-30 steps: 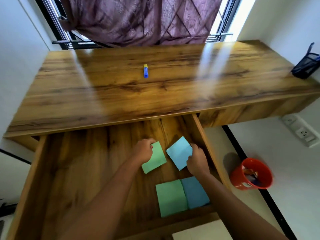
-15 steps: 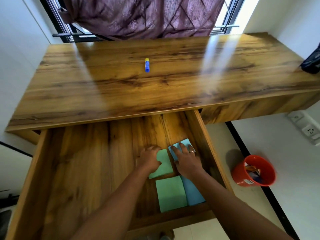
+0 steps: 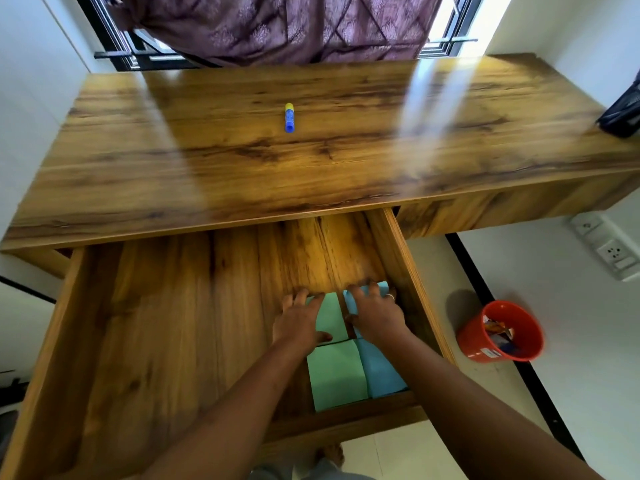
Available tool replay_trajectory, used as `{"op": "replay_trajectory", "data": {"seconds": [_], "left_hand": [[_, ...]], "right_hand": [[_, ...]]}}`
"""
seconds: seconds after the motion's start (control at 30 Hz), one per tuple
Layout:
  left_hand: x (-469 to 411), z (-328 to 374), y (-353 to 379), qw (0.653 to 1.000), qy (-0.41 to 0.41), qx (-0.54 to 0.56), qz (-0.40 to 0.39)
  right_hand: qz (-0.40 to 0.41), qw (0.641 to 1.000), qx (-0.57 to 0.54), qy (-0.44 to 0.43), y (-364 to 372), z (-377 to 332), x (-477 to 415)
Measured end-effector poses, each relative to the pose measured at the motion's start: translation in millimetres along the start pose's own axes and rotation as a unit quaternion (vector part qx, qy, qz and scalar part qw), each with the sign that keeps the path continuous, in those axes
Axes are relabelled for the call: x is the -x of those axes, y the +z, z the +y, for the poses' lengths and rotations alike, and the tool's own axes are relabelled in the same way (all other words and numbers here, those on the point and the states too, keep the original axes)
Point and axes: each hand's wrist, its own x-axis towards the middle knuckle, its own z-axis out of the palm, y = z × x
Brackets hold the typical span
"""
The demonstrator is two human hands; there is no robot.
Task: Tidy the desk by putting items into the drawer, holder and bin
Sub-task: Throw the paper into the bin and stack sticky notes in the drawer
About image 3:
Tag white wood grain wardrobe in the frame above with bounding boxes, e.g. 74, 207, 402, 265
0, 0, 119, 395

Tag black baseboard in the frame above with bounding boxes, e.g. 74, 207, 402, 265
446, 233, 586, 461
0, 276, 57, 304

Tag person's right foot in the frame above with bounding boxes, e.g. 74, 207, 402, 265
319, 443, 347, 469

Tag person's right forearm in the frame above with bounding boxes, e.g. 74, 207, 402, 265
379, 329, 606, 480

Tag person's right hand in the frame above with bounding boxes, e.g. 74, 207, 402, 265
345, 280, 412, 348

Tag white wall socket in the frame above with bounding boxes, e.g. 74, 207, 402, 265
567, 212, 640, 282

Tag person's left forearm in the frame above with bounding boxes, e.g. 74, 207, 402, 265
125, 339, 321, 480

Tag person's left hand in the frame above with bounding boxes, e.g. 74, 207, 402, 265
272, 288, 333, 355

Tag black mesh pen holder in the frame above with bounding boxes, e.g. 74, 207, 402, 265
596, 69, 640, 139

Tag pile of wrappers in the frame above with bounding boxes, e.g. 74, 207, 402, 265
482, 317, 521, 355

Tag orange waste bin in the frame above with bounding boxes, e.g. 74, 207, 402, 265
455, 300, 545, 364

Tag light blue sticky note pad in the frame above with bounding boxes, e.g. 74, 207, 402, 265
342, 281, 391, 341
355, 337, 409, 399

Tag purple patterned curtain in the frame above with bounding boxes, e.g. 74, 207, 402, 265
107, 0, 446, 67

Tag person's grey trousers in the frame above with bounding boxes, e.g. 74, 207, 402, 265
249, 458, 376, 480

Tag black window frame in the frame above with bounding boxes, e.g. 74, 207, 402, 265
75, 0, 486, 71

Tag wooden desk drawer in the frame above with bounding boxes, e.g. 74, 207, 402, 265
0, 208, 459, 480
395, 172, 640, 241

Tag green sticky note pad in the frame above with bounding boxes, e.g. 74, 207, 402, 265
305, 292, 351, 347
306, 339, 371, 413

